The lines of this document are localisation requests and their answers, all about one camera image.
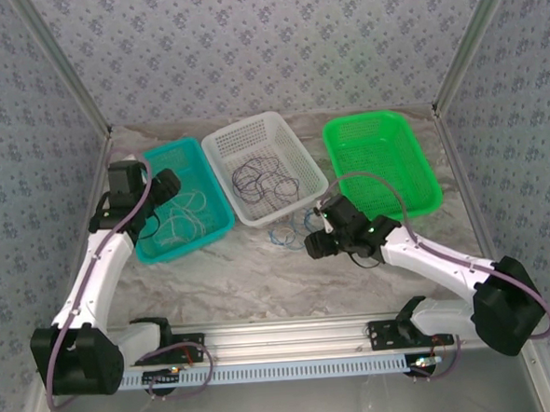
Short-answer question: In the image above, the thin dark purple cable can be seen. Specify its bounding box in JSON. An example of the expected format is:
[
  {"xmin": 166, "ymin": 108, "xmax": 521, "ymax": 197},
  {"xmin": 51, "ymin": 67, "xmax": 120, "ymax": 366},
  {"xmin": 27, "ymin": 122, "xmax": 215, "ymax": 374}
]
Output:
[
  {"xmin": 254, "ymin": 166, "xmax": 303, "ymax": 213},
  {"xmin": 230, "ymin": 154, "xmax": 276, "ymax": 205}
]

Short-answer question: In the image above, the lilac arm cable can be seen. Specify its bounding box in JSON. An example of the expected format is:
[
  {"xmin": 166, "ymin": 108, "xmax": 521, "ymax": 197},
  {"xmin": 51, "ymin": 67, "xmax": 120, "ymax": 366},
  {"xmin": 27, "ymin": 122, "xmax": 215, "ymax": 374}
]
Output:
[
  {"xmin": 33, "ymin": 147, "xmax": 168, "ymax": 412},
  {"xmin": 319, "ymin": 159, "xmax": 550, "ymax": 353}
]

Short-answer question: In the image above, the white plastic basket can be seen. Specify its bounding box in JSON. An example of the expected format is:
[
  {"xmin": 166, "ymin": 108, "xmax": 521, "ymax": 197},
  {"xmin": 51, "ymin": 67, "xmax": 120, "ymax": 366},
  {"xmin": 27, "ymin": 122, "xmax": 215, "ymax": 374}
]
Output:
[{"xmin": 199, "ymin": 108, "xmax": 332, "ymax": 231}]

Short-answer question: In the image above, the lilac left base cable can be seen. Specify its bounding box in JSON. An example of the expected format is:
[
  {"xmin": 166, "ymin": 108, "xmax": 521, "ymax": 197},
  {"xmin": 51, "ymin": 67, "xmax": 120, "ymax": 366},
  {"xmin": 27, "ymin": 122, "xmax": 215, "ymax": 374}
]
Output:
[{"xmin": 133, "ymin": 338, "xmax": 217, "ymax": 404}]

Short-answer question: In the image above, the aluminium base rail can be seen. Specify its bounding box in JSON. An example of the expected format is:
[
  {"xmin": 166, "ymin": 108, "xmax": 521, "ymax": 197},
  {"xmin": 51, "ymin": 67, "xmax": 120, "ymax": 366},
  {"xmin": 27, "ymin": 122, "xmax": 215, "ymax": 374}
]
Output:
[{"xmin": 109, "ymin": 303, "xmax": 528, "ymax": 372}]

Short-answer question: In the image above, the lilac right base cable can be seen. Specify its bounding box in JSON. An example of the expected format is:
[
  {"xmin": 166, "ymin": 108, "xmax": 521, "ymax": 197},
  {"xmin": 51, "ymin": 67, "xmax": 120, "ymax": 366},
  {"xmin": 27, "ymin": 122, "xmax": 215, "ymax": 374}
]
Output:
[{"xmin": 409, "ymin": 333, "xmax": 465, "ymax": 383}]

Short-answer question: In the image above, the thin white cable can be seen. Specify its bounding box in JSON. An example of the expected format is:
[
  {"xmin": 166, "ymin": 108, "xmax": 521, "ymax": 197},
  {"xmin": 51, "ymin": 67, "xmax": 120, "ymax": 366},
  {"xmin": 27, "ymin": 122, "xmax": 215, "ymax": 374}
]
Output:
[
  {"xmin": 170, "ymin": 186, "xmax": 210, "ymax": 219},
  {"xmin": 151, "ymin": 210, "xmax": 209, "ymax": 251}
]

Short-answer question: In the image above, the green plastic basket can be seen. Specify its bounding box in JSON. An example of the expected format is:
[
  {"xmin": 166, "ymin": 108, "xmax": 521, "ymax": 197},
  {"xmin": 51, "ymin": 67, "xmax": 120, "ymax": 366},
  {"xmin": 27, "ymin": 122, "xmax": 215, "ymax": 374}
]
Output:
[{"xmin": 320, "ymin": 105, "xmax": 446, "ymax": 226}]

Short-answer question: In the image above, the lilac left arm cable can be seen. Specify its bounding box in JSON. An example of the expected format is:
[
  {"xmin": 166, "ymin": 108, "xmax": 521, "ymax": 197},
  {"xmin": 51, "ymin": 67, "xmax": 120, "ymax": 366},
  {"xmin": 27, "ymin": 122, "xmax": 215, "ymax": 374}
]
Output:
[{"xmin": 33, "ymin": 147, "xmax": 168, "ymax": 412}]

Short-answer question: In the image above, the lilac base cable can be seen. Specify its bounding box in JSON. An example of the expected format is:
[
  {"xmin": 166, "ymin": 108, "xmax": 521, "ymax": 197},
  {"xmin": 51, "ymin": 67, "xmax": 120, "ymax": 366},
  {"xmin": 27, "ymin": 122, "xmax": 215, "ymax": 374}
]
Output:
[
  {"xmin": 409, "ymin": 333, "xmax": 465, "ymax": 383},
  {"xmin": 133, "ymin": 338, "xmax": 217, "ymax": 404}
]

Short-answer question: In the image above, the slotted grey cable duct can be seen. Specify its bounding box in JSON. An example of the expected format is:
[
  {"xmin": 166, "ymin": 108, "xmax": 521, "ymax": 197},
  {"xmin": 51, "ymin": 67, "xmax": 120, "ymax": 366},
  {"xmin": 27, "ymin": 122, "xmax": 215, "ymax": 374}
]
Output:
[{"xmin": 117, "ymin": 353, "xmax": 410, "ymax": 392}]

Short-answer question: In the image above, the small black controller board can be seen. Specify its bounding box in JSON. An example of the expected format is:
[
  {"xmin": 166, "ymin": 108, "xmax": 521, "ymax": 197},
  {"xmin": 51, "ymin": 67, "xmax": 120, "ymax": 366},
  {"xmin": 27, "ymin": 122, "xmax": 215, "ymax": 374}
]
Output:
[
  {"xmin": 141, "ymin": 366, "xmax": 184, "ymax": 393},
  {"xmin": 406, "ymin": 351, "xmax": 444, "ymax": 380}
]

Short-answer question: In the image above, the lilac right arm cable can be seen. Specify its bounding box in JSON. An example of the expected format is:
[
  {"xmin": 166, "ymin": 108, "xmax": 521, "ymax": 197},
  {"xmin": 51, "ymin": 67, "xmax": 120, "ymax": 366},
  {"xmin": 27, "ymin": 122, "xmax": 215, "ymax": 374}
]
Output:
[{"xmin": 319, "ymin": 159, "xmax": 550, "ymax": 353}]

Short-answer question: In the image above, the aluminium frame post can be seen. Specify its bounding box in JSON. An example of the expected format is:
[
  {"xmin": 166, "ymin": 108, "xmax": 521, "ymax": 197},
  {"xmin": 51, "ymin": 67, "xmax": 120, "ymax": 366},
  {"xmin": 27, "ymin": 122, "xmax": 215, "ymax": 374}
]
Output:
[
  {"xmin": 9, "ymin": 0, "xmax": 114, "ymax": 144},
  {"xmin": 424, "ymin": 0, "xmax": 528, "ymax": 119}
]

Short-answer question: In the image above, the teal plastic basket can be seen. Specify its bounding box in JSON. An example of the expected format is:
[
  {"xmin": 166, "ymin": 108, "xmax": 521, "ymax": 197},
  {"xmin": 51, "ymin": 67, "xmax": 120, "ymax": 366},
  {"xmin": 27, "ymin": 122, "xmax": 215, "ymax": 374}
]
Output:
[{"xmin": 128, "ymin": 133, "xmax": 239, "ymax": 266}]

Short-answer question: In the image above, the thin blue cable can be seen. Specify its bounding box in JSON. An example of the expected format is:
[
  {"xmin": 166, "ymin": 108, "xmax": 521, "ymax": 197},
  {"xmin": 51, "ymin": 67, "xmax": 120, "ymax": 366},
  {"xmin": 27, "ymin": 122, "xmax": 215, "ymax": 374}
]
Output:
[{"xmin": 266, "ymin": 207, "xmax": 328, "ymax": 253}]

